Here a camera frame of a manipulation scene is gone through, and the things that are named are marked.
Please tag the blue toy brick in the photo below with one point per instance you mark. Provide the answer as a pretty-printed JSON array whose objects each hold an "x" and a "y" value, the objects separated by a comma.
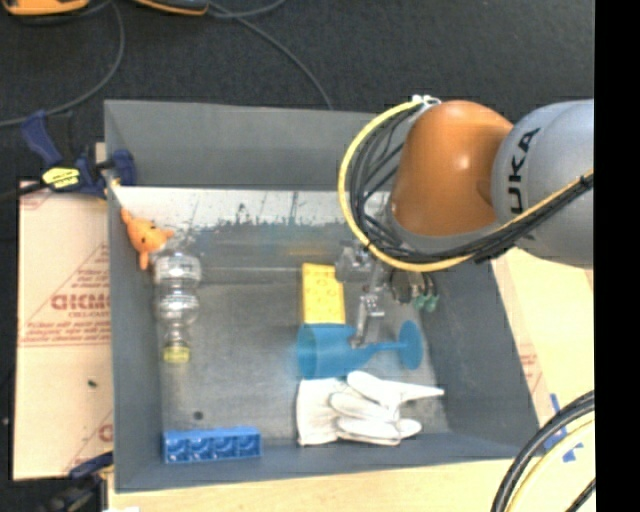
[{"x": 210, "y": 444}]

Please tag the yellow toy brick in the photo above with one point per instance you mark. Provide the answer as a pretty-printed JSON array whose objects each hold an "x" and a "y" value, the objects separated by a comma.
[{"x": 322, "y": 295}]

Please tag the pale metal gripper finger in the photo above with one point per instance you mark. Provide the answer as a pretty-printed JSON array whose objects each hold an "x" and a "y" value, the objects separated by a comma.
[
  {"x": 374, "y": 320},
  {"x": 358, "y": 325}
]

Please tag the white work glove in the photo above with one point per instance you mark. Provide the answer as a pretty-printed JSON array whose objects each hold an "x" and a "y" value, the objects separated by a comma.
[{"x": 345, "y": 410}]

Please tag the brown cardboard board red print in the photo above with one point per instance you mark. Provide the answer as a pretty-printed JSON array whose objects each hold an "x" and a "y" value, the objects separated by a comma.
[{"x": 60, "y": 350}]

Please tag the blue plastic goblet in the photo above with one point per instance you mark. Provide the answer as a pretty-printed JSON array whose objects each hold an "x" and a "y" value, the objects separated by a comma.
[{"x": 325, "y": 350}]

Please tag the clear plastic bottle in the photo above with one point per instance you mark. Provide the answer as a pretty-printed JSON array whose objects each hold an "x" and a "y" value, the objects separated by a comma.
[{"x": 176, "y": 295}]

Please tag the orange toy animal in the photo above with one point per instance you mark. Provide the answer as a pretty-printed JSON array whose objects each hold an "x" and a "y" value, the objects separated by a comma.
[{"x": 145, "y": 236}]

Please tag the grey metal bin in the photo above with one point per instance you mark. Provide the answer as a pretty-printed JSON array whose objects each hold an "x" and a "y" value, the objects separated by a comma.
[{"x": 250, "y": 150}]

